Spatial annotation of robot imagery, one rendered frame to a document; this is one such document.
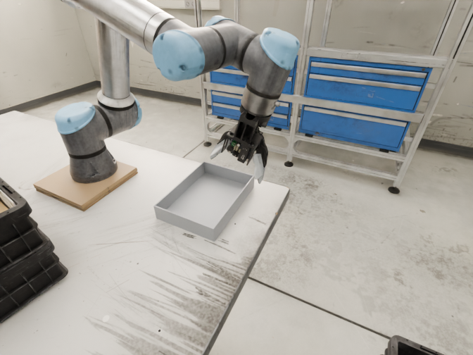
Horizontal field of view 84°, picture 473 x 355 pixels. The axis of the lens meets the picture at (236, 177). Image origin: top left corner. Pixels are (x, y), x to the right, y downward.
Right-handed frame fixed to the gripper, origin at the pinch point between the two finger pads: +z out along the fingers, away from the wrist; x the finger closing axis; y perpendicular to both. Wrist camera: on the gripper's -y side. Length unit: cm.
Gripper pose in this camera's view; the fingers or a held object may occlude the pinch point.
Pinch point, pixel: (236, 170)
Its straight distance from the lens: 72.5
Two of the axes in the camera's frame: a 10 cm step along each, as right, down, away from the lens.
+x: 8.8, 4.5, -1.2
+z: -2.7, 7.1, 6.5
